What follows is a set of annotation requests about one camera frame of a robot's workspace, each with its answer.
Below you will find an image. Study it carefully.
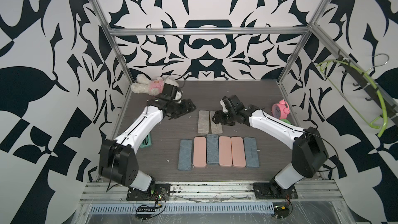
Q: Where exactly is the beige case with yellow glasses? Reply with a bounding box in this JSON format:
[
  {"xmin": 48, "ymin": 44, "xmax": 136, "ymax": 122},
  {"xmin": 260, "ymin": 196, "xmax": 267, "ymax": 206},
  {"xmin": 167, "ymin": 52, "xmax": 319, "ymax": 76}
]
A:
[{"xmin": 210, "ymin": 111, "xmax": 223, "ymax": 134}]

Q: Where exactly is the grey case with black sunglasses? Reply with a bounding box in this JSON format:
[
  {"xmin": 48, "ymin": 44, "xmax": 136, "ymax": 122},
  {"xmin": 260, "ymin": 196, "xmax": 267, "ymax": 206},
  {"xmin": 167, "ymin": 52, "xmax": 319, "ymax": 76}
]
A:
[{"xmin": 198, "ymin": 110, "xmax": 210, "ymax": 135}]

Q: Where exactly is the mint case with white sunglasses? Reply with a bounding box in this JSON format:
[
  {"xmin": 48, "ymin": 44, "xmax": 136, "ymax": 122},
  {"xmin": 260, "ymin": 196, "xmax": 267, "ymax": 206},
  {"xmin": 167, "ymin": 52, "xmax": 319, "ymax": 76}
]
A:
[{"xmin": 206, "ymin": 134, "xmax": 219, "ymax": 165}]

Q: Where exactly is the grey-green case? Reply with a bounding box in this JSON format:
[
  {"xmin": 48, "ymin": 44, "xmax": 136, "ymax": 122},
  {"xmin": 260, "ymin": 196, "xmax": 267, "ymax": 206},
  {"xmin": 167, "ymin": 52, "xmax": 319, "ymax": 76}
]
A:
[{"xmin": 140, "ymin": 133, "xmax": 152, "ymax": 148}]

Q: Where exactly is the pink case with red glasses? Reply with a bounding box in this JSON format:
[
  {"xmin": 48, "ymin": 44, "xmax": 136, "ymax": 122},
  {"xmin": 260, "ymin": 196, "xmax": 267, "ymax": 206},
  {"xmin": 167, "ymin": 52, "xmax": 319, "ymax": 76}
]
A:
[{"xmin": 193, "ymin": 137, "xmax": 207, "ymax": 168}]

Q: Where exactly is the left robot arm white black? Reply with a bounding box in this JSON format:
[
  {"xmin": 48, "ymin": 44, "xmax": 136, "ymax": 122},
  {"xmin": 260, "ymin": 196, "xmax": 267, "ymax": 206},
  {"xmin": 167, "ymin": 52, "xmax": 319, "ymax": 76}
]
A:
[{"xmin": 98, "ymin": 98, "xmax": 197, "ymax": 191}]

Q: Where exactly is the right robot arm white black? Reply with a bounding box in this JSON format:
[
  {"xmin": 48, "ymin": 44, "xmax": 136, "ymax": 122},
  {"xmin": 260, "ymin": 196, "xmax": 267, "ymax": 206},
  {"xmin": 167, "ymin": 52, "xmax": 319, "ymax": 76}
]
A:
[{"xmin": 211, "ymin": 105, "xmax": 329, "ymax": 194}]

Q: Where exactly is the white plush toy pink outfit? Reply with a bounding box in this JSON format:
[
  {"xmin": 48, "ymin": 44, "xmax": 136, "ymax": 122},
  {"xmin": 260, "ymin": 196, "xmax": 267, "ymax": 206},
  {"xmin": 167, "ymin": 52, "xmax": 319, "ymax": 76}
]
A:
[{"xmin": 131, "ymin": 74, "xmax": 179, "ymax": 96}]

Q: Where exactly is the pink alarm clock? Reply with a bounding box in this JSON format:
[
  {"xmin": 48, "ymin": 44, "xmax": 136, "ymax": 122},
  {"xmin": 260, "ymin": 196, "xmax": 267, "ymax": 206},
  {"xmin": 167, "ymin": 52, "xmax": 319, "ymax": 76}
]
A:
[{"xmin": 272, "ymin": 100, "xmax": 290, "ymax": 120}]

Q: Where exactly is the green lidded jar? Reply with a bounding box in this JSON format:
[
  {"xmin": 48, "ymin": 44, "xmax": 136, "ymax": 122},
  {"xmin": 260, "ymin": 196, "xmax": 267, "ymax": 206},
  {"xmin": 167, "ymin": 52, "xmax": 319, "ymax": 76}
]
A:
[{"xmin": 281, "ymin": 119, "xmax": 291, "ymax": 125}]

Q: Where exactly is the green clothes hanger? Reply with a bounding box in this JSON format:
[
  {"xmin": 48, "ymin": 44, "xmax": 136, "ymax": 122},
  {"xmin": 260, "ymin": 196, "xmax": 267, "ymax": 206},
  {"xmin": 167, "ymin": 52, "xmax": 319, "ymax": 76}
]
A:
[{"xmin": 316, "ymin": 57, "xmax": 389, "ymax": 138}]

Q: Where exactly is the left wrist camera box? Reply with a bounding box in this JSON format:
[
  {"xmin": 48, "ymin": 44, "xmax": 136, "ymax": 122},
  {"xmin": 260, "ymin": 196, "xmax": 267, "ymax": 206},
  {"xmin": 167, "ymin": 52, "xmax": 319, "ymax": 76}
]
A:
[{"xmin": 158, "ymin": 84, "xmax": 182, "ymax": 102}]

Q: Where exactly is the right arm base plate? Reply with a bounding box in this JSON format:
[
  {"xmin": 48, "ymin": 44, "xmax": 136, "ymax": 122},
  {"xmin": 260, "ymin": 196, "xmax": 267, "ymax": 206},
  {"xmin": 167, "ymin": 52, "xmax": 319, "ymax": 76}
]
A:
[{"xmin": 253, "ymin": 179, "xmax": 298, "ymax": 200}]

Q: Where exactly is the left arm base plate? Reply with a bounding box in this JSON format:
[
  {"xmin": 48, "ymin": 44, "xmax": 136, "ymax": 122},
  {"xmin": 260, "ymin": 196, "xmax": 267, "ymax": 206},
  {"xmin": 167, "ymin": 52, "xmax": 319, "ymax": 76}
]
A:
[{"xmin": 126, "ymin": 183, "xmax": 171, "ymax": 202}]

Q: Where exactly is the white slotted cable duct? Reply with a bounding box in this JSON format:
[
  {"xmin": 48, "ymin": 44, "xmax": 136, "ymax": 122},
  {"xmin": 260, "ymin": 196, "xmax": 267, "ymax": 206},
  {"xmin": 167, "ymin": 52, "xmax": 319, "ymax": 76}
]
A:
[{"xmin": 90, "ymin": 202, "xmax": 274, "ymax": 215}]

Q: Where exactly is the aluminium front rail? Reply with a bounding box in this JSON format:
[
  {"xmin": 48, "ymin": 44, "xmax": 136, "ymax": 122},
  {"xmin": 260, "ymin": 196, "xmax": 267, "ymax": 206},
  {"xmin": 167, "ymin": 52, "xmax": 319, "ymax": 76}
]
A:
[{"xmin": 79, "ymin": 180, "xmax": 344, "ymax": 204}]

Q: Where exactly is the black wall hook rail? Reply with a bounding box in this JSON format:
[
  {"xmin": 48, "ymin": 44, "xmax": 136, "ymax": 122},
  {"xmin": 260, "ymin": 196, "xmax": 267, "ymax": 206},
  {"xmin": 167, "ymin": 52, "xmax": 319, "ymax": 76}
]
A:
[{"xmin": 337, "ymin": 49, "xmax": 398, "ymax": 124}]

